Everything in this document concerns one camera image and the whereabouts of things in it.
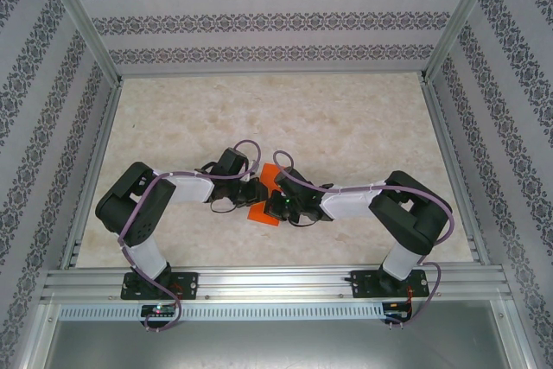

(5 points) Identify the grey metal shelf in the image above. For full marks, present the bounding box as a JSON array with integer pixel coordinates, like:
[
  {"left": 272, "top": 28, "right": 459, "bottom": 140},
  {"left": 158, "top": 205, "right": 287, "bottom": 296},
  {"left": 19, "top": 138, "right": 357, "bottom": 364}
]
[{"left": 42, "top": 321, "right": 532, "bottom": 369}]

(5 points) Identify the right aluminium frame post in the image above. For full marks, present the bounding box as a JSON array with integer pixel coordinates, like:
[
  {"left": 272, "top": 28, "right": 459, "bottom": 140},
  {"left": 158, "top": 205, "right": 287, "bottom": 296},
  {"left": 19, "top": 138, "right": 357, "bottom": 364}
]
[{"left": 421, "top": 0, "right": 506, "bottom": 85}]

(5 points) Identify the left aluminium frame post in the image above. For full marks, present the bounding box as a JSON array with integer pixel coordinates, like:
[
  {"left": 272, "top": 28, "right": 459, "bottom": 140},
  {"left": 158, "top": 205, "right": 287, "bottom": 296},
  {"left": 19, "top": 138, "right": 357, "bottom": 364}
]
[{"left": 36, "top": 0, "right": 124, "bottom": 89}]

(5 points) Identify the left controller board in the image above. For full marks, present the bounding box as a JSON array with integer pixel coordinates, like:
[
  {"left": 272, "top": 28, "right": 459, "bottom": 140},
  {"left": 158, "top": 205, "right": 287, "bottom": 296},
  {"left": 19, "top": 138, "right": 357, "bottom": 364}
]
[{"left": 141, "top": 303, "right": 177, "bottom": 319}]

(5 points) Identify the slotted grey cable duct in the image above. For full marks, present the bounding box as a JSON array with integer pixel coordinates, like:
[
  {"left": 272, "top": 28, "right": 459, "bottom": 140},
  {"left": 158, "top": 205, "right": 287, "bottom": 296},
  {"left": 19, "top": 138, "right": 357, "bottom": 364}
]
[{"left": 58, "top": 302, "right": 385, "bottom": 322}]

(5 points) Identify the aluminium mounting rail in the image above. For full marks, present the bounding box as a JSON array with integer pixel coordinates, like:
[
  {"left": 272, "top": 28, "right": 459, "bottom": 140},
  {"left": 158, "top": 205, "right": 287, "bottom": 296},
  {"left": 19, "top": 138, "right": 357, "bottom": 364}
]
[{"left": 41, "top": 267, "right": 513, "bottom": 301}]

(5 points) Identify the orange paper sheet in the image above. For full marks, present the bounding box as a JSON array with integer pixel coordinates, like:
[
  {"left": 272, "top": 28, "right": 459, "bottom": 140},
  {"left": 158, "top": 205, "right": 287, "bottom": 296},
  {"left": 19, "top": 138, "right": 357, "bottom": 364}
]
[{"left": 246, "top": 162, "right": 287, "bottom": 228}]

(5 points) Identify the aluminium frame post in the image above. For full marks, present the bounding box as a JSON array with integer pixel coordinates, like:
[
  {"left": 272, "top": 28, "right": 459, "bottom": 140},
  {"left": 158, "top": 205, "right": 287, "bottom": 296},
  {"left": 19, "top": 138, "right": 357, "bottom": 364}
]
[
  {"left": 421, "top": 0, "right": 506, "bottom": 85},
  {"left": 36, "top": 0, "right": 124, "bottom": 89}
]

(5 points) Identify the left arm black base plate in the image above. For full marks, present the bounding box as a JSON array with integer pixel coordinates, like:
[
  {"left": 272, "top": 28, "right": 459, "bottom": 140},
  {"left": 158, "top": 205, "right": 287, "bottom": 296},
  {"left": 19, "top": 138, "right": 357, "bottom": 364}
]
[{"left": 120, "top": 272, "right": 200, "bottom": 301}]

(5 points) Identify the controller board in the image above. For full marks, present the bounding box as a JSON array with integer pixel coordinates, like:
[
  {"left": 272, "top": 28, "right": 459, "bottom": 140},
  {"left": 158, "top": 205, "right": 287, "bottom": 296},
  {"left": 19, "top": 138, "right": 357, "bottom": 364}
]
[
  {"left": 141, "top": 303, "right": 177, "bottom": 319},
  {"left": 384, "top": 302, "right": 411, "bottom": 322}
]

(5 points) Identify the left aluminium side rail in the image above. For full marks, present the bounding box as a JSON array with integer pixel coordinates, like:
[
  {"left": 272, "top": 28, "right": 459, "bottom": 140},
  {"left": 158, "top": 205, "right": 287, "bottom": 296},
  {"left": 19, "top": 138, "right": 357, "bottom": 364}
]
[{"left": 59, "top": 79, "right": 126, "bottom": 270}]

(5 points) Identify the aluminium side rail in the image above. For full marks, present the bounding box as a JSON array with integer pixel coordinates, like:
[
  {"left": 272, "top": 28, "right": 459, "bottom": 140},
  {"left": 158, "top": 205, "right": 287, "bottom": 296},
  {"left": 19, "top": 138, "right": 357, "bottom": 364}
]
[
  {"left": 421, "top": 77, "right": 492, "bottom": 266},
  {"left": 59, "top": 79, "right": 126, "bottom": 270}
]

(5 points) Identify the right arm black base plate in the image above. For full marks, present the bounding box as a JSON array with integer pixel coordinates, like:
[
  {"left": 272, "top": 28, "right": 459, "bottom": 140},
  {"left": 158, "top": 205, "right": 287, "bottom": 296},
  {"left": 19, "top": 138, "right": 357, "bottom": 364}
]
[{"left": 350, "top": 269, "right": 431, "bottom": 300}]

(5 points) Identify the right controller board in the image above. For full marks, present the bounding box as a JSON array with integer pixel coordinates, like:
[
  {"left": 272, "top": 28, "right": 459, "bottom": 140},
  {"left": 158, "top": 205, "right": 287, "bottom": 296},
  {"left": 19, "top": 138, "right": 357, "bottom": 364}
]
[{"left": 384, "top": 302, "right": 411, "bottom": 322}]

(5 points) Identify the right aluminium side rail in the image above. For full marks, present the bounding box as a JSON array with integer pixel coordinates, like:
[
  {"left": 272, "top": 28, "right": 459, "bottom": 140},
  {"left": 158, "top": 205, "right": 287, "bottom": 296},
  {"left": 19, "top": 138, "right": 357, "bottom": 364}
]
[{"left": 421, "top": 77, "right": 492, "bottom": 266}]

